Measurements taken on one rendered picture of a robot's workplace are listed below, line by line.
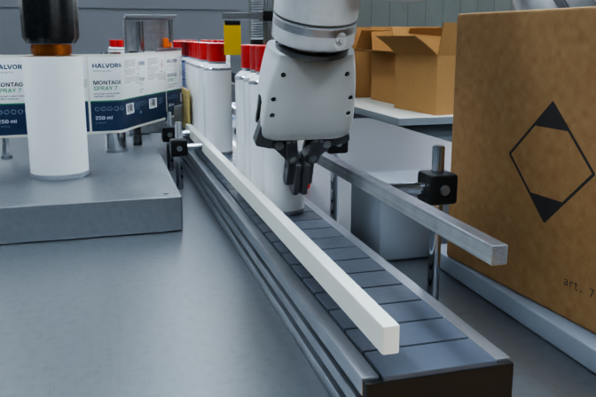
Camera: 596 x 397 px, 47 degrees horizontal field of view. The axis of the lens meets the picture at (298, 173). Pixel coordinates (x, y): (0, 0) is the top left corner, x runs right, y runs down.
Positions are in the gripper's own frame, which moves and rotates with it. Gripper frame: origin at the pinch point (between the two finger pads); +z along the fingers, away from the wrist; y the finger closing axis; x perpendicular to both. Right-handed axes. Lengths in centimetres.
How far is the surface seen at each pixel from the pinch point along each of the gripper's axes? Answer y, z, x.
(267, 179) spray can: 1.8, 4.4, -6.1
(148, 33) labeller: 10, 15, -89
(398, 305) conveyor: -1.7, -2.2, 24.9
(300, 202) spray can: -2.1, 6.8, -4.1
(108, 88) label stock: 20, 15, -58
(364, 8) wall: -234, 158, -561
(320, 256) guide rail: 3.8, -4.2, 20.2
